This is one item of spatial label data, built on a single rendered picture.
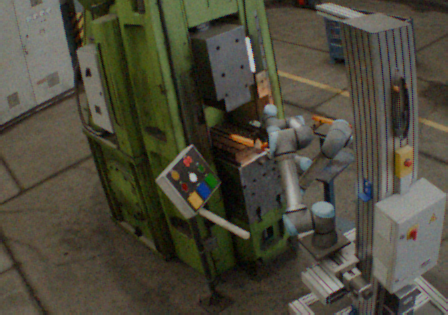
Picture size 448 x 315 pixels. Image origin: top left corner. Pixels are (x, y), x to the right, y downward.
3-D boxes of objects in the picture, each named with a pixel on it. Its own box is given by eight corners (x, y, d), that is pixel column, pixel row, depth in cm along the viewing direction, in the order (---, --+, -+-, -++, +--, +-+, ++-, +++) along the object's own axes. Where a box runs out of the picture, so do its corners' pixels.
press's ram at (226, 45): (264, 78, 346) (253, 22, 328) (217, 101, 327) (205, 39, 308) (222, 68, 377) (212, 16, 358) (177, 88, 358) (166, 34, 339)
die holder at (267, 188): (288, 198, 384) (281, 142, 364) (249, 224, 365) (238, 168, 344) (237, 175, 425) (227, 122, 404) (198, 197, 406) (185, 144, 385)
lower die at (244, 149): (259, 149, 361) (257, 138, 357) (236, 163, 350) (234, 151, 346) (218, 133, 391) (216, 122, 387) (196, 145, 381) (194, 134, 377)
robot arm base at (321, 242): (342, 241, 275) (342, 227, 270) (319, 252, 271) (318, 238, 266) (329, 228, 288) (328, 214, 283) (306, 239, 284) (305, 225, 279)
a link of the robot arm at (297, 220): (316, 230, 265) (295, 125, 274) (287, 237, 265) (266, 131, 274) (313, 230, 277) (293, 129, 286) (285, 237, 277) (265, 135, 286)
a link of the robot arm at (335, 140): (346, 147, 281) (300, 204, 311) (349, 137, 290) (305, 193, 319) (329, 135, 281) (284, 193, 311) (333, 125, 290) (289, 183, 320)
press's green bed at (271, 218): (293, 247, 406) (288, 198, 384) (258, 272, 387) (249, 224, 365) (246, 223, 446) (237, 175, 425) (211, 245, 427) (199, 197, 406)
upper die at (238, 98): (251, 100, 344) (248, 86, 340) (227, 112, 334) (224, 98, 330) (209, 87, 375) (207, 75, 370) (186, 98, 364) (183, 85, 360)
